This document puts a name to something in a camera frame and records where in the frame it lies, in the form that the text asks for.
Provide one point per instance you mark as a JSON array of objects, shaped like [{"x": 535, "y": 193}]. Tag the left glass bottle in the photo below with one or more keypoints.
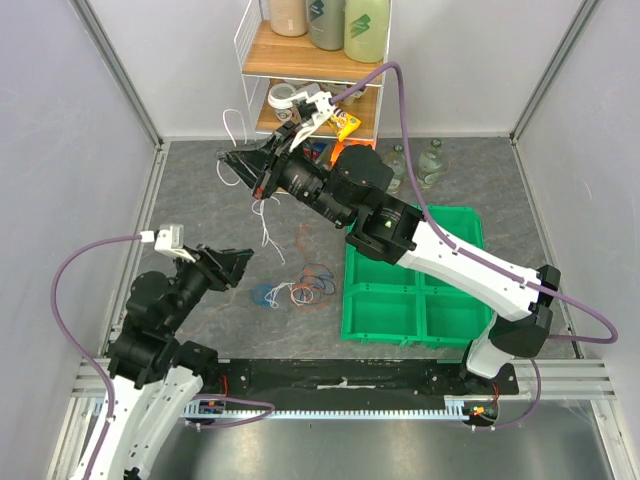
[{"x": 395, "y": 160}]

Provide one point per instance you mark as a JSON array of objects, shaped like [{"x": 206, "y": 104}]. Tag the glass bottle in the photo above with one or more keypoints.
[
  {"x": 430, "y": 164},
  {"x": 395, "y": 160}
]

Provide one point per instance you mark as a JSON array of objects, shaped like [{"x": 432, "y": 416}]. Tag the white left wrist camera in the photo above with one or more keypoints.
[{"x": 168, "y": 240}]

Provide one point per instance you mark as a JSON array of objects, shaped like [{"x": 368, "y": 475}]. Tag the grey green bottle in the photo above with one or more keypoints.
[{"x": 326, "y": 24}]

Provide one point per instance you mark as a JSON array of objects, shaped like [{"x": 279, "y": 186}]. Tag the right glass bottle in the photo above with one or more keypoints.
[{"x": 430, "y": 164}]

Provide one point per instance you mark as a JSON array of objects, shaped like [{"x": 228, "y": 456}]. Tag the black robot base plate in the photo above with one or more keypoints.
[{"x": 244, "y": 377}]

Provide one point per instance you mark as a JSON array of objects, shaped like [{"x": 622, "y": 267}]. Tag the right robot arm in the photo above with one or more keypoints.
[{"x": 353, "y": 194}]

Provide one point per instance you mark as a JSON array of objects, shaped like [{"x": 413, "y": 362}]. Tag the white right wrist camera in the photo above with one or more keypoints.
[{"x": 314, "y": 111}]

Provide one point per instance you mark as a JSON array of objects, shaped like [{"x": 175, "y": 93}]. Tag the yellow candy bag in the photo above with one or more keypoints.
[{"x": 343, "y": 124}]

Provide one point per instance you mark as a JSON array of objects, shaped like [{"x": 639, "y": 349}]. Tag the white slotted cable duct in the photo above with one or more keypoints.
[{"x": 212, "y": 408}]

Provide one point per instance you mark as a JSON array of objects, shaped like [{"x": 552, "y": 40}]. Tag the beige bottle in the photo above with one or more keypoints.
[{"x": 288, "y": 17}]

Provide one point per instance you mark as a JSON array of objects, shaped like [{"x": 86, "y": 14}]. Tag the white wire wooden shelf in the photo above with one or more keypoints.
[{"x": 266, "y": 58}]

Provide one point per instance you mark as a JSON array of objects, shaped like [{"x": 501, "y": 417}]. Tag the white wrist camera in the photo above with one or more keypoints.
[
  {"x": 168, "y": 240},
  {"x": 314, "y": 111}
]

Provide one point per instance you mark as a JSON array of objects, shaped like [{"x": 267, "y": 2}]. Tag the green compartment bin tray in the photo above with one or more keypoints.
[{"x": 393, "y": 305}]

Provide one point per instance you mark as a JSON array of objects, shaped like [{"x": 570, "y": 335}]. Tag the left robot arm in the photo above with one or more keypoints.
[{"x": 151, "y": 377}]

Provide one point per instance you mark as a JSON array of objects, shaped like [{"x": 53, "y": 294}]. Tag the white paper coffee cup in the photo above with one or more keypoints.
[{"x": 279, "y": 99}]

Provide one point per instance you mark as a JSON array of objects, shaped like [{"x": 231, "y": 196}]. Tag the orange sponge package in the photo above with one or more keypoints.
[{"x": 337, "y": 150}]

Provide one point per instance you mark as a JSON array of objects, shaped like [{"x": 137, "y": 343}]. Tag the light green bottle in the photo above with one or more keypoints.
[{"x": 366, "y": 26}]

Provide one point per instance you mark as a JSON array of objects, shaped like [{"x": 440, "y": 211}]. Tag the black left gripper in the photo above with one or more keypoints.
[{"x": 221, "y": 266}]

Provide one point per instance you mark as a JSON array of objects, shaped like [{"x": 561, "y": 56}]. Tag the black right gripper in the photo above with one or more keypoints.
[{"x": 270, "y": 163}]

